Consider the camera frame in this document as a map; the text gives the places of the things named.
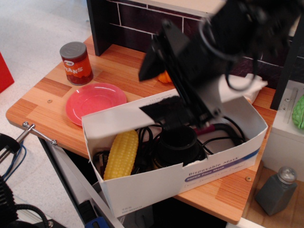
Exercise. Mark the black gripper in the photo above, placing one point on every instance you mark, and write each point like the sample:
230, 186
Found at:
195, 66

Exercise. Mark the white disposable mask box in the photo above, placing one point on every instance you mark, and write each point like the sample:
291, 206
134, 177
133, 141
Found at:
127, 194

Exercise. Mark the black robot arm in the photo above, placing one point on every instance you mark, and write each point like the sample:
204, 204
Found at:
250, 27

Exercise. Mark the orange toy pumpkin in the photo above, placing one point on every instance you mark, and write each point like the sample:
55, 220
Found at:
164, 77

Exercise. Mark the black 3D mouse knob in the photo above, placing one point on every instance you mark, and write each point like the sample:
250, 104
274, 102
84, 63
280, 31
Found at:
177, 146

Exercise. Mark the yellow toy corn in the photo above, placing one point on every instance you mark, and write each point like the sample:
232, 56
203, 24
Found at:
122, 155

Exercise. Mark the pink plastic plate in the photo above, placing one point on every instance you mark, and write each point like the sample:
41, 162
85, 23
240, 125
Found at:
93, 98

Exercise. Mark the red beans can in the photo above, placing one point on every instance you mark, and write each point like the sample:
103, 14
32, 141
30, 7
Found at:
76, 63

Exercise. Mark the white foam block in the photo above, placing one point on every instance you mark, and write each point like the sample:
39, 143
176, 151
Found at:
252, 94

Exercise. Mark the green toy vegetable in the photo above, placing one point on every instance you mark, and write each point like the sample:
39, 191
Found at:
298, 113

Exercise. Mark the grey salt shaker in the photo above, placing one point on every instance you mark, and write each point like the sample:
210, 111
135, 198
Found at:
278, 190

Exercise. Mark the red box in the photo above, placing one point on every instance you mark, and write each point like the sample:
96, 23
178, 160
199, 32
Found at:
6, 79

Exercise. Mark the metal clamp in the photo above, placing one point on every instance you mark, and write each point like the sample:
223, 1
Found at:
9, 145

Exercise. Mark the purple grey handled tool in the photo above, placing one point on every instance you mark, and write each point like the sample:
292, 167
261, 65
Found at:
232, 135

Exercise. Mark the blue black tool handle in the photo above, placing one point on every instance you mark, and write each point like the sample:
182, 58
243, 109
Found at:
90, 217

